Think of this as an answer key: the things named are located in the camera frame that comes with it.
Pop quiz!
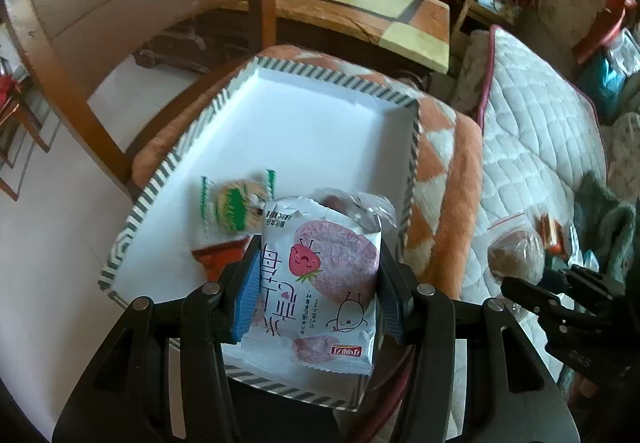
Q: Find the red plastic chair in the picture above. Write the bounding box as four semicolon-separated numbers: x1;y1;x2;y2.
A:
572;0;631;64

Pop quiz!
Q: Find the orange white plush blanket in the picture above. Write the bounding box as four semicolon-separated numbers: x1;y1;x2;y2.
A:
132;45;483;304

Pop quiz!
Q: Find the clear snack packet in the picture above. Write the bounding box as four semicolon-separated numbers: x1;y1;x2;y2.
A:
305;188;401;234

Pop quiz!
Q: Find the pink strawberry snack packet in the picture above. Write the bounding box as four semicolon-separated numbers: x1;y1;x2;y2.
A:
240;195;383;376

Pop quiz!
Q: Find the teal fleece garment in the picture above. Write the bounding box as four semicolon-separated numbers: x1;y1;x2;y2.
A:
572;173;638;274

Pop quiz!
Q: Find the clear bag of bread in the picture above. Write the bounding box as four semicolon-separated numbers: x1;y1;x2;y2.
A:
487;213;546;286

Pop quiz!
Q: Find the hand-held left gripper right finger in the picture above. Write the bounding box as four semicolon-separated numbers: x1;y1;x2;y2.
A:
372;248;581;443

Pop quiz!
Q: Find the white quilted mattress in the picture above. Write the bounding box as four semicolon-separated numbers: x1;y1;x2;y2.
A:
452;25;608;443

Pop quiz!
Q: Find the green white cracker packet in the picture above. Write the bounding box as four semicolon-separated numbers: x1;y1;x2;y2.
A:
197;168;278;244

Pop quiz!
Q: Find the small orange packet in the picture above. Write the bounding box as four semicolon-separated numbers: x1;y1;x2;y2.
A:
537;215;563;251

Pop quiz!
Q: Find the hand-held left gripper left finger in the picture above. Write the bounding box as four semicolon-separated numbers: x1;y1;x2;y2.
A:
52;235;263;443

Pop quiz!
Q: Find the red orange snack packet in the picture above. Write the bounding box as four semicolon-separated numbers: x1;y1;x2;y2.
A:
191;235;261;281

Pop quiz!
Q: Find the striped cardboard box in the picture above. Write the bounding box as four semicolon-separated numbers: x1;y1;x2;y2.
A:
97;55;421;411

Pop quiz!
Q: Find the teal plastic bag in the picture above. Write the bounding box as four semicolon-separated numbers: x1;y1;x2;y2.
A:
582;58;626;124

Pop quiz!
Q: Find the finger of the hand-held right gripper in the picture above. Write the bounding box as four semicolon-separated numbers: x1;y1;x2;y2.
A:
542;264;616;299
500;275;561;319

